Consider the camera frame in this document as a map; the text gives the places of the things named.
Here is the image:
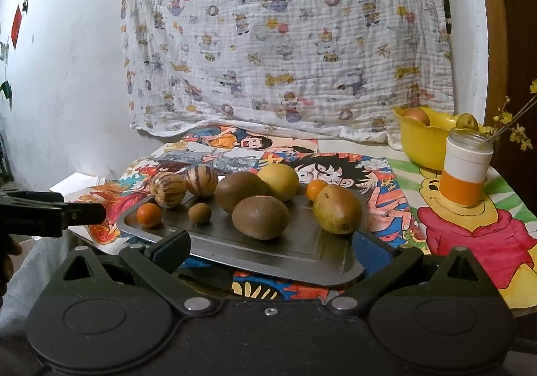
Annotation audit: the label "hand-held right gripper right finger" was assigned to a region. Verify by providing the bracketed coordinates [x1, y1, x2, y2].
[326, 232, 486, 315]

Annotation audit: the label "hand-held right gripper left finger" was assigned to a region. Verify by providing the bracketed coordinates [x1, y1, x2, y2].
[61, 229, 215, 315]

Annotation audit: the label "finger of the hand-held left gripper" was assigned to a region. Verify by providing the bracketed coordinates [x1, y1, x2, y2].
[0, 188, 106, 239]

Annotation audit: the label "small orange tangerine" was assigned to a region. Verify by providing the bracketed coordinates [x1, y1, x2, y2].
[137, 202, 163, 228]
[306, 180, 330, 201]

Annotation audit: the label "small brown kiwi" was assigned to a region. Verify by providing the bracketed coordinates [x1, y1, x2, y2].
[188, 202, 211, 225]

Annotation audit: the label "yellow-green mango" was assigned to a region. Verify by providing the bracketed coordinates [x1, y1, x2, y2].
[313, 184, 363, 235]

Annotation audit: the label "striped brown round fruit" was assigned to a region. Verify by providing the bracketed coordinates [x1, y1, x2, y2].
[150, 172, 188, 209]
[185, 165, 219, 197]

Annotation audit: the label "grey metal tray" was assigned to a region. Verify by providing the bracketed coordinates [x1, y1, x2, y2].
[115, 191, 365, 286]

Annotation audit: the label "large brown kiwi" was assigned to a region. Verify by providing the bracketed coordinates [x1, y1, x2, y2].
[215, 172, 269, 214]
[232, 195, 291, 241]

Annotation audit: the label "large yellow lemon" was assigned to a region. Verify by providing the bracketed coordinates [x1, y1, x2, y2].
[257, 163, 300, 202]

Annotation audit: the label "person's left hand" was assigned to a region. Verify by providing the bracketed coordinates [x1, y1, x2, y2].
[0, 238, 23, 272]

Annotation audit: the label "blue poster with yellow letters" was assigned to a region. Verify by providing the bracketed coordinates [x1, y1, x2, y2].
[176, 258, 357, 301]

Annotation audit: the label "black haired figure poster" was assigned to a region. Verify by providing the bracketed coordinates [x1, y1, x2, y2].
[252, 149, 429, 255]

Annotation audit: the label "yellow bear poster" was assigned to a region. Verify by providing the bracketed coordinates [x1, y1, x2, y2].
[386, 153, 537, 310]

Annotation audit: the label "yellow plastic bowl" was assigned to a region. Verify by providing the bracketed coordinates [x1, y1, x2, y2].
[393, 105, 496, 171]

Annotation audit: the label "orange clothed figure poster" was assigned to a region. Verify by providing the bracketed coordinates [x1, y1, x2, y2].
[180, 122, 320, 158]

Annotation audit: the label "white and orange jar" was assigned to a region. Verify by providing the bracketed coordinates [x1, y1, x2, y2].
[439, 127, 494, 208]

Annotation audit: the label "red apple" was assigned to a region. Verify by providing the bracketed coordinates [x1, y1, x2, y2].
[403, 106, 431, 127]

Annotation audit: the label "small yellow pear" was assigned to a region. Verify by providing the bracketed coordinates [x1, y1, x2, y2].
[455, 113, 480, 130]

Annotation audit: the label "yellow flower twigs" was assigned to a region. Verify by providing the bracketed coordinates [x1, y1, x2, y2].
[482, 80, 537, 144]

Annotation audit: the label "white printed blanket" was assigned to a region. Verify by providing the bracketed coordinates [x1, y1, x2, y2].
[119, 0, 456, 146]

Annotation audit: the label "red wall sticker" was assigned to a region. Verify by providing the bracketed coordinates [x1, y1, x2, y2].
[12, 4, 23, 49]

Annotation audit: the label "brown wooden door frame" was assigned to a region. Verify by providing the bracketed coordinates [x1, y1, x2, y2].
[474, 0, 537, 192]

